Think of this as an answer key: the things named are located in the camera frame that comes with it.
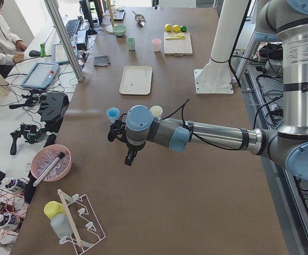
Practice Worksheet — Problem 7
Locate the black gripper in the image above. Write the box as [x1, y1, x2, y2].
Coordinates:
[107, 114, 138, 166]

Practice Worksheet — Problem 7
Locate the blue plastic cup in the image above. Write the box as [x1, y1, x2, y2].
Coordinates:
[106, 107, 120, 124]

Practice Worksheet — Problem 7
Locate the cream plastic cup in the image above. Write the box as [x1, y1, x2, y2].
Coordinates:
[150, 105, 163, 117]

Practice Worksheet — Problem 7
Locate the green plastic cup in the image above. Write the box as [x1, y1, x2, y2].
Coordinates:
[126, 37, 135, 51]

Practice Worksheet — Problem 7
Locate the pink plastic cup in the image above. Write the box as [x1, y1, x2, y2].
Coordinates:
[151, 38, 161, 52]

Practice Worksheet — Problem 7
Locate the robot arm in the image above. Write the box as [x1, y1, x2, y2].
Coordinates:
[108, 1, 308, 180]

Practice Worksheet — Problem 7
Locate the cream rabbit tray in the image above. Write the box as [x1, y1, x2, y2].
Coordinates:
[119, 65, 152, 96]

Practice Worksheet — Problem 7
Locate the pink bowl with ice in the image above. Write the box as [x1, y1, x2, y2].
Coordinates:
[30, 144, 73, 183]

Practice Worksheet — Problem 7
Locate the grey cloth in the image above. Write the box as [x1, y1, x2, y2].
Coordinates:
[93, 55, 110, 67]

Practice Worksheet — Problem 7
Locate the yellow cup on rack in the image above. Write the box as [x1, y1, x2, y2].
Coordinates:
[44, 201, 66, 220]

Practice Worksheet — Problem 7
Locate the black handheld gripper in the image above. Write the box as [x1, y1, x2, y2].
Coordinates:
[10, 123, 44, 155]

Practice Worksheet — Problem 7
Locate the clear cup on rack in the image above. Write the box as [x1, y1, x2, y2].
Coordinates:
[50, 213, 73, 239]

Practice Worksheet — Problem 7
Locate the wooden cutting board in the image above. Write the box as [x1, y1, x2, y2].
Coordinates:
[164, 32, 193, 56]

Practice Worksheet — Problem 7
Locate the blue teach pendant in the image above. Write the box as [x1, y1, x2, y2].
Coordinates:
[21, 63, 59, 89]

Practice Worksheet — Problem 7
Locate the green bowl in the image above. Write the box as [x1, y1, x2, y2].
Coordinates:
[113, 24, 127, 37]

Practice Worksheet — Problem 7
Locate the yellow plastic knife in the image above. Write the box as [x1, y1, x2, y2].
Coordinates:
[165, 37, 185, 40]

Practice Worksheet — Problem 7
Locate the wooden mug tree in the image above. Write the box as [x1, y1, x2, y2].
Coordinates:
[103, 0, 115, 34]

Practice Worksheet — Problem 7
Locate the whole lemon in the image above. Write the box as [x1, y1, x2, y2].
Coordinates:
[164, 23, 172, 32]
[172, 24, 181, 33]

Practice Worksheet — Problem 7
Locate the metal scoop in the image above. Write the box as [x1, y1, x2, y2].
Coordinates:
[132, 10, 147, 27]

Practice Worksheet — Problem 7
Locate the green lime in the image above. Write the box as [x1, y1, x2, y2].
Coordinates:
[181, 25, 187, 32]

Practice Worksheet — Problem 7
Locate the black keyboard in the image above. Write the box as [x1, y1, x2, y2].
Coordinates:
[65, 19, 80, 40]

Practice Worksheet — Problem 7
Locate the computer mouse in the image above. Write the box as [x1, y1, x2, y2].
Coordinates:
[29, 50, 41, 57]

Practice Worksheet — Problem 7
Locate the seated person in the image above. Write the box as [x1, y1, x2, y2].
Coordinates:
[0, 1, 28, 78]

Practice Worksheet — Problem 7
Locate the metal scoop handle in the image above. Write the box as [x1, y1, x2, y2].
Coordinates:
[33, 152, 65, 188]

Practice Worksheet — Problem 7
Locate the white wire rack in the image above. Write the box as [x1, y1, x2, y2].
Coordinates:
[57, 189, 106, 254]

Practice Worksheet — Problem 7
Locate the aluminium frame post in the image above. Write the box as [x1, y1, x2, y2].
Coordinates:
[44, 0, 84, 82]

